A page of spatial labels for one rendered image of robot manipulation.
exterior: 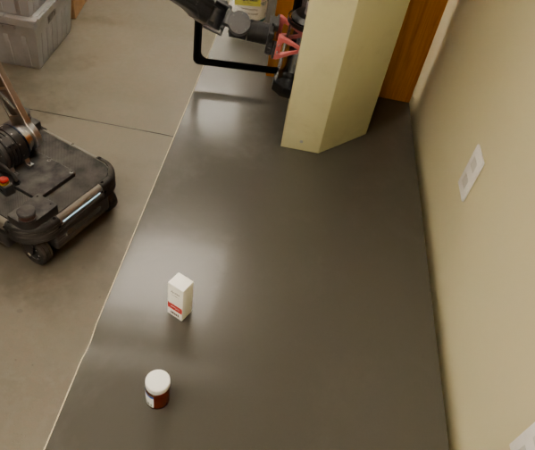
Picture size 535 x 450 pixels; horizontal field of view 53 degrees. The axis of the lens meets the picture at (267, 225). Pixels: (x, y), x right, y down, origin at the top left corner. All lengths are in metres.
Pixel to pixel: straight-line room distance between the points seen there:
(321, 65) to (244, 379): 0.79
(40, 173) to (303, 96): 1.38
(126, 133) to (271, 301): 2.09
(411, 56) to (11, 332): 1.74
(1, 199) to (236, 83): 1.13
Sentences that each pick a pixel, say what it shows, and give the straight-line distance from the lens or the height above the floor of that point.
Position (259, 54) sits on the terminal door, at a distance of 1.76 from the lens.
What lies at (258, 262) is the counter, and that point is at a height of 0.94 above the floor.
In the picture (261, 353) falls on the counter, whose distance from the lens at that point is 1.11.
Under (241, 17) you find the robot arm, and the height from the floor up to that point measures 1.25.
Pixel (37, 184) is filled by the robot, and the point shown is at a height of 0.26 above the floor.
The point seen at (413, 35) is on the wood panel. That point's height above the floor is 1.17.
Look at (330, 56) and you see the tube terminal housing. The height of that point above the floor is 1.24.
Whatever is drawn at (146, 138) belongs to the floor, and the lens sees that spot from 3.09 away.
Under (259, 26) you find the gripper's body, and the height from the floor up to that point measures 1.21.
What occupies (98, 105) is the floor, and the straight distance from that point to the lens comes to 3.35.
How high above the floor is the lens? 1.88
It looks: 45 degrees down
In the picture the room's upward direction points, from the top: 11 degrees clockwise
